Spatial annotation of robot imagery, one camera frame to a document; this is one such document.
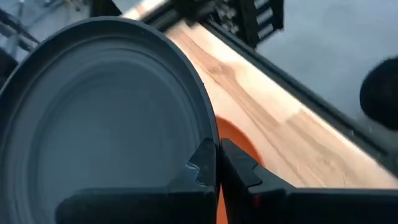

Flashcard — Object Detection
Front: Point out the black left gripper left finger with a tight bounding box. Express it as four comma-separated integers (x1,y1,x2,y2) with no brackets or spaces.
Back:
55,138,219,224

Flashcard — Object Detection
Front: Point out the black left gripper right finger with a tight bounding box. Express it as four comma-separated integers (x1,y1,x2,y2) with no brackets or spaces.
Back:
219,138,398,224

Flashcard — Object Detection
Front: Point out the dark grey plate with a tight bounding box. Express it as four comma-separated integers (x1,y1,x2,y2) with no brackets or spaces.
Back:
0,17,220,224

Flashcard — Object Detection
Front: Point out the black round object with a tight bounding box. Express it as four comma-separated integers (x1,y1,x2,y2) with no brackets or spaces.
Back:
359,57,398,131

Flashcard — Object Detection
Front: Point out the black slotted equipment box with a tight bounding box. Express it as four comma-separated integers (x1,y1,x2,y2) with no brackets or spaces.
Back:
174,0,285,49

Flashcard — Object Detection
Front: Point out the black table edge frame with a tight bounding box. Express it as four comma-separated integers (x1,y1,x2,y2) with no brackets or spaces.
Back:
136,0,398,177

